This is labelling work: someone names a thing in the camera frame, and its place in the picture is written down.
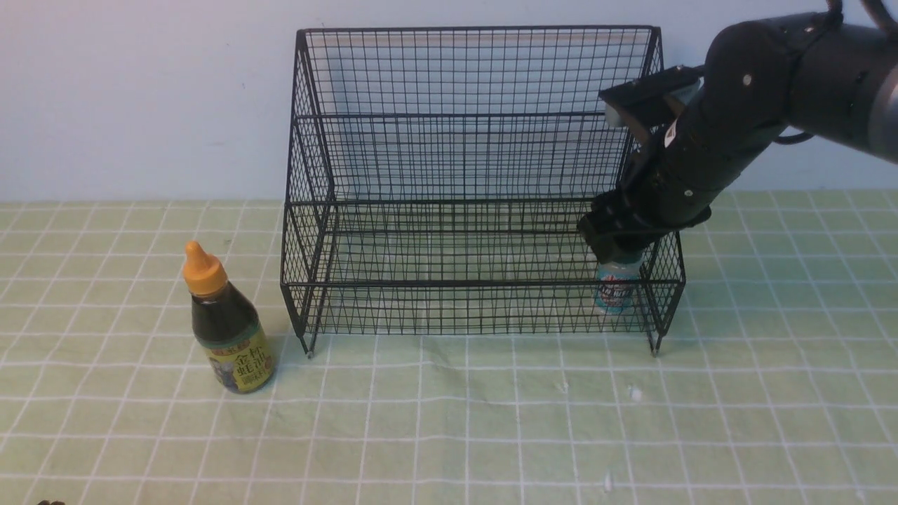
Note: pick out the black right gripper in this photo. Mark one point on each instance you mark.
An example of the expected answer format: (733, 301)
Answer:
(671, 185)

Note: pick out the green-capped pepper seasoning bottle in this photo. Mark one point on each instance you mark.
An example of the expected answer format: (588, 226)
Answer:
(617, 283)

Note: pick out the orange-capped dark sauce bottle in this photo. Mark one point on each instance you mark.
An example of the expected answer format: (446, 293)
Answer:
(226, 324)

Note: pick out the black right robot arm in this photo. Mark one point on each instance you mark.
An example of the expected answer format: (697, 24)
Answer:
(771, 81)

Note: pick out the green checkered tablecloth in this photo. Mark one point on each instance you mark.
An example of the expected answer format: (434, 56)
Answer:
(775, 385)

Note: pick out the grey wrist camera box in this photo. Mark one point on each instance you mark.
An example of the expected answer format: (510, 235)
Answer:
(652, 101)

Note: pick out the black wire mesh shelf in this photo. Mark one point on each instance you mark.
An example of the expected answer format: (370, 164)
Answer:
(436, 176)

